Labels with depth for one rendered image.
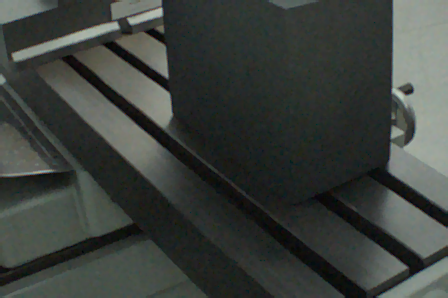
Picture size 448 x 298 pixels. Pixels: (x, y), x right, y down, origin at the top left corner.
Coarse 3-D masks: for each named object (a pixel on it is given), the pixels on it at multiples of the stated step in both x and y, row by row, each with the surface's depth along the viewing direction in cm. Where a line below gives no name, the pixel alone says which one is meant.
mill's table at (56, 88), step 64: (0, 64) 118; (64, 64) 102; (128, 64) 100; (64, 128) 97; (128, 128) 86; (128, 192) 83; (192, 192) 75; (256, 192) 74; (384, 192) 73; (192, 256) 73; (256, 256) 66; (320, 256) 66; (384, 256) 65
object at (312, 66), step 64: (192, 0) 75; (256, 0) 65; (320, 0) 64; (384, 0) 67; (192, 64) 79; (256, 64) 69; (320, 64) 66; (384, 64) 71; (192, 128) 84; (256, 128) 72; (320, 128) 69; (384, 128) 74; (320, 192) 73
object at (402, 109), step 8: (400, 88) 144; (408, 88) 144; (392, 96) 143; (400, 96) 142; (392, 104) 144; (400, 104) 142; (408, 104) 141; (392, 112) 145; (400, 112) 144; (408, 112) 141; (400, 120) 144; (408, 120) 141; (400, 128) 145; (408, 128) 142; (408, 136) 143; (408, 144) 145
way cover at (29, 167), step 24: (0, 96) 111; (0, 120) 104; (24, 120) 105; (0, 144) 97; (24, 144) 98; (48, 144) 99; (0, 168) 90; (24, 168) 92; (48, 168) 93; (72, 168) 94
